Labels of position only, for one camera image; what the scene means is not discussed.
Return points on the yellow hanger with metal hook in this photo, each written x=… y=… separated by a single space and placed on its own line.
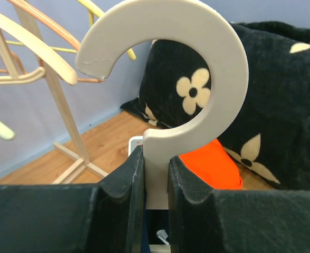
x=92 y=9

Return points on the black floral blanket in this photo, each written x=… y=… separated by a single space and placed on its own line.
x=271 y=134

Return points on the white plastic basket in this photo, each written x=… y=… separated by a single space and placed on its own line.
x=134 y=142

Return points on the wooden clothes rack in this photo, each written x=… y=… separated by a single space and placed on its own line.
x=28 y=16

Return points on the orange t shirt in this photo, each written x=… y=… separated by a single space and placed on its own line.
x=213 y=165

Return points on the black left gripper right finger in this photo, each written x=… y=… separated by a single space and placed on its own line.
x=203 y=219

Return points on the pink hanger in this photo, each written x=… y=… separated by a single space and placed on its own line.
x=14 y=76

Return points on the orange hanger with metal hook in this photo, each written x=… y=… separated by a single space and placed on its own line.
x=77 y=19

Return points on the navy blue t shirt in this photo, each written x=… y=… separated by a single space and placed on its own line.
x=155 y=229

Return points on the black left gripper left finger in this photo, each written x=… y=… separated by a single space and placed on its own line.
x=93 y=217

